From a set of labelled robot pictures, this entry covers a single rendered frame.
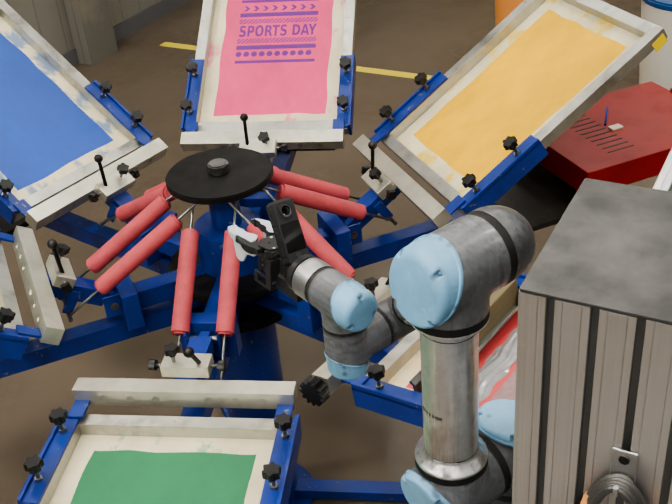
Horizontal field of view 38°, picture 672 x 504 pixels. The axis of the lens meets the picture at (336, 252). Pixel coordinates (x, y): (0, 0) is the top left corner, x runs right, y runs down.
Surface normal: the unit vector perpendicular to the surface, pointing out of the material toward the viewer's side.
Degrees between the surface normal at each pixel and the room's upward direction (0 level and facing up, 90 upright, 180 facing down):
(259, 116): 32
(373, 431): 0
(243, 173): 0
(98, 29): 90
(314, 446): 0
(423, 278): 84
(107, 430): 90
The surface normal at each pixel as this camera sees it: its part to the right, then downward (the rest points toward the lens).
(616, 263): -0.07, -0.84
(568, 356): -0.46, 0.51
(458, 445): 0.18, 0.52
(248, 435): -0.11, 0.55
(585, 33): -0.55, -0.56
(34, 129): 0.36, -0.56
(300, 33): -0.13, -0.42
